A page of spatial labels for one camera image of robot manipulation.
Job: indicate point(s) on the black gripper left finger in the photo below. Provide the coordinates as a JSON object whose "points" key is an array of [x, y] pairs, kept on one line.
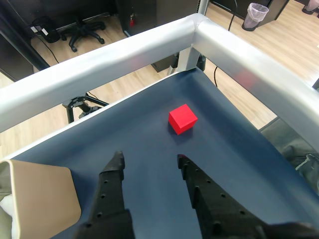
{"points": [[109, 194]]}

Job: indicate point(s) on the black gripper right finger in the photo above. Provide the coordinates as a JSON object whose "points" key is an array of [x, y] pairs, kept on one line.
{"points": [[219, 211]]}

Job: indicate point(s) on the red cube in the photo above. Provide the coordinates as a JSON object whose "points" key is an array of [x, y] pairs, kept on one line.
{"points": [[183, 119]]}

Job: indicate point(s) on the beige square box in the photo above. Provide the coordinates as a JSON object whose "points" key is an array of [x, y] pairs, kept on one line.
{"points": [[42, 194]]}

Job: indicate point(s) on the black rectangular box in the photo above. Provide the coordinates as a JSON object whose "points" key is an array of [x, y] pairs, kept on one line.
{"points": [[163, 63]]}

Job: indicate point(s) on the black tripod stand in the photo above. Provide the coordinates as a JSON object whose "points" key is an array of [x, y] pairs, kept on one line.
{"points": [[84, 108]]}

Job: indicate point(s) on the dark table mat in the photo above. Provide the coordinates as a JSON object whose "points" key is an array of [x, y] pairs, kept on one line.
{"points": [[149, 112]]}

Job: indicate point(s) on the grey green fabric seat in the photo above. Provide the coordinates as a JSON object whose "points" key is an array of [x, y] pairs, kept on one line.
{"points": [[291, 142]]}

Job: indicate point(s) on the white cloth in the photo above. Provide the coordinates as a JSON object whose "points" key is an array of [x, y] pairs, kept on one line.
{"points": [[3, 203]]}

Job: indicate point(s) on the black clamp knob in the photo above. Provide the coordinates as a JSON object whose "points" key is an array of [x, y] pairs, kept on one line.
{"points": [[201, 63]]}

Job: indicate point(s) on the black office chair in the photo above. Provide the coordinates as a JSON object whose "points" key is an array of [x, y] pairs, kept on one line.
{"points": [[82, 32]]}

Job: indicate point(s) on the red key tag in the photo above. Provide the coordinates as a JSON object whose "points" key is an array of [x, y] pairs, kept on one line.
{"points": [[132, 22]]}

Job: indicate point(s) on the black bag with tags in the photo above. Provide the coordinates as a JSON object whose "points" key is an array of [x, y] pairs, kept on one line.
{"points": [[47, 31]]}

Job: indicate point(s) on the silver table frame rail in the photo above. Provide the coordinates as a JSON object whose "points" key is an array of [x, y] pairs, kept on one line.
{"points": [[99, 64]]}

